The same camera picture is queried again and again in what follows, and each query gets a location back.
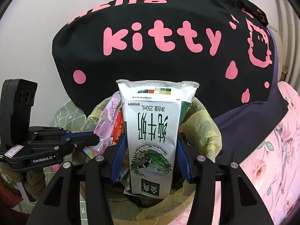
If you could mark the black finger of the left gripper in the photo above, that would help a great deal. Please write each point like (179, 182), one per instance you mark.
(81, 140)

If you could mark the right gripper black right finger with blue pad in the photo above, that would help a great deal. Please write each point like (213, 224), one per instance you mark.
(240, 203)

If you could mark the black hello kitty pillow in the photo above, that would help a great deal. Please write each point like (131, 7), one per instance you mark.
(223, 45)

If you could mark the pink candy wrapper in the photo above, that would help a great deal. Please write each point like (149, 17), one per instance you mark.
(101, 121)

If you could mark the red snack wrapper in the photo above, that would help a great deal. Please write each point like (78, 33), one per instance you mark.
(118, 128)

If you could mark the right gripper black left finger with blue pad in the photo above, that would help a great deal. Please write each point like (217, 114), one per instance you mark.
(59, 202)

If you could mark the gloved camouflage hand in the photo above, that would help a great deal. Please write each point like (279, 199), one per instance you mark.
(32, 180)

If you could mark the dark purple pillow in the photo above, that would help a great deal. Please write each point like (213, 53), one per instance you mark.
(244, 128)

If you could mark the green grid bed sheet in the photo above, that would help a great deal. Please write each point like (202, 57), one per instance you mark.
(72, 119)

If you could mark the yellow-green trash bag bin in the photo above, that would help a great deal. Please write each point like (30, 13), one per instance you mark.
(203, 134)

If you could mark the pink floral blanket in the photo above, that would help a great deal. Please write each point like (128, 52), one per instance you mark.
(273, 167)

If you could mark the white green milk carton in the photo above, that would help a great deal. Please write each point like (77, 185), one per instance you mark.
(152, 112)

